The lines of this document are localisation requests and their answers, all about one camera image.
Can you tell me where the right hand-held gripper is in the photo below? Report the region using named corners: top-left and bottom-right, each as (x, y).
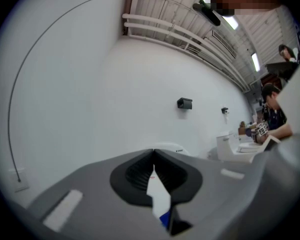
top-left (251, 50), bottom-right (300, 171)

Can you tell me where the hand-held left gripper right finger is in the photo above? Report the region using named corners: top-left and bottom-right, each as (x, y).
top-left (153, 148), bottom-right (300, 240)

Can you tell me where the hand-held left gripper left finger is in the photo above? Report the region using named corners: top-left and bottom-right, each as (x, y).
top-left (27, 148), bottom-right (171, 240)

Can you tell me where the blue cloth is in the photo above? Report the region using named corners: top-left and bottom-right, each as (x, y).
top-left (159, 208), bottom-right (171, 229)

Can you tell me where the white toilet lid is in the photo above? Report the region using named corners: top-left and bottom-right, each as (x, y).
top-left (146, 163), bottom-right (172, 220)

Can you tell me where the white toilet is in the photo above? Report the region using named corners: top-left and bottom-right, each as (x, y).
top-left (216, 131), bottom-right (282, 164)

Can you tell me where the ceiling light panel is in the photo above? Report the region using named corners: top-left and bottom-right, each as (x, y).
top-left (224, 15), bottom-right (240, 30)
top-left (251, 52), bottom-right (261, 72)

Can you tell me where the white ceiling air vent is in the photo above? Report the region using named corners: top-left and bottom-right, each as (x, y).
top-left (211, 30), bottom-right (237, 59)

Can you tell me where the white ceiling pipe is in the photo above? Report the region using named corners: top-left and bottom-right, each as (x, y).
top-left (123, 21), bottom-right (248, 91)
top-left (121, 13), bottom-right (248, 85)

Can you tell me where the white wall socket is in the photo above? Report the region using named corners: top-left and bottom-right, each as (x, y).
top-left (8, 168), bottom-right (30, 192)

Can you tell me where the black head-worn camera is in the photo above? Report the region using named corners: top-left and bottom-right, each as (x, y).
top-left (191, 0), bottom-right (222, 27)

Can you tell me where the thin grey wall cable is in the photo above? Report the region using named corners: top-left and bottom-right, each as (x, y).
top-left (7, 0), bottom-right (146, 183)

